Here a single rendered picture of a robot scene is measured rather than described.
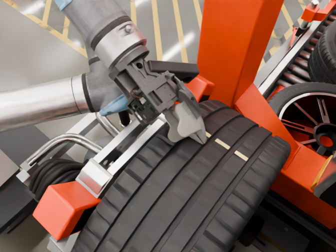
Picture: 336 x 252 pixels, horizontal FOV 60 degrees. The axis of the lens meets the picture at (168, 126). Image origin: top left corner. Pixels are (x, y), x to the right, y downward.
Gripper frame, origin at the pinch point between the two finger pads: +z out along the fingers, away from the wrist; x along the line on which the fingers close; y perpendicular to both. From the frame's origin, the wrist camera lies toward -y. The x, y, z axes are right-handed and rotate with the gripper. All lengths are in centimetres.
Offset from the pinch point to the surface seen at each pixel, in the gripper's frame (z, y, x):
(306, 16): 2, -166, -43
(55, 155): -16.8, 13.6, -36.7
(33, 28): -132, -83, -189
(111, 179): -4.2, 14.5, -13.3
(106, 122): -15.5, 0.0, -28.3
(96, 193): -3.8, 18.0, -15.5
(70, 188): -7.9, 21.4, -15.3
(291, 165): 37, -47, -27
